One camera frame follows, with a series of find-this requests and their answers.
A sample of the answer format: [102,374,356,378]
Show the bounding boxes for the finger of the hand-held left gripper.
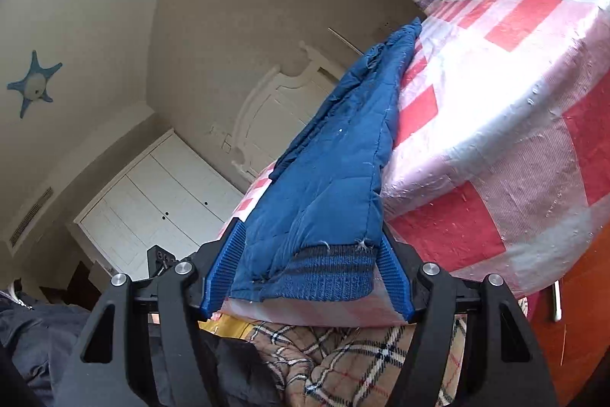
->
[147,244,179,281]

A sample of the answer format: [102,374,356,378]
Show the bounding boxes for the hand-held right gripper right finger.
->
[378,227,559,407]

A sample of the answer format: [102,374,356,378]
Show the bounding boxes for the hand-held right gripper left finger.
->
[53,217,249,407]

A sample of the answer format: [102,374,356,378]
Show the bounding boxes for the blue quilted jacket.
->
[229,17,424,304]

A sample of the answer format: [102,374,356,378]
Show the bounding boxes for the white wardrobe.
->
[72,128,246,281]

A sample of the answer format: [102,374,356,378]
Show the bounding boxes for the dark brown furniture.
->
[38,259,115,307]

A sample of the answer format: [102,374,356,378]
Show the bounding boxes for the beige plaid blanket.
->
[248,314,470,407]

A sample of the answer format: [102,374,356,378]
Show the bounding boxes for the air vent grille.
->
[8,187,54,246]

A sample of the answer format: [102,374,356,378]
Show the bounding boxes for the person's dark clothing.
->
[0,288,282,407]

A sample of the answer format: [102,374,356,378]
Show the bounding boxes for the white wooden headboard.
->
[230,41,348,191]

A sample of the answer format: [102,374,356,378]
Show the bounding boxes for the blue star ceiling lamp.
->
[7,50,64,119]

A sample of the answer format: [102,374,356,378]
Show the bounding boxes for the metal pole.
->
[328,28,365,55]

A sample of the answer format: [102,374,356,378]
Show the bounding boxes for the metal handle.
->
[550,280,563,323]

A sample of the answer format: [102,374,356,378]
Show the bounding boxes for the orange wooden bed frame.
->
[519,245,610,407]

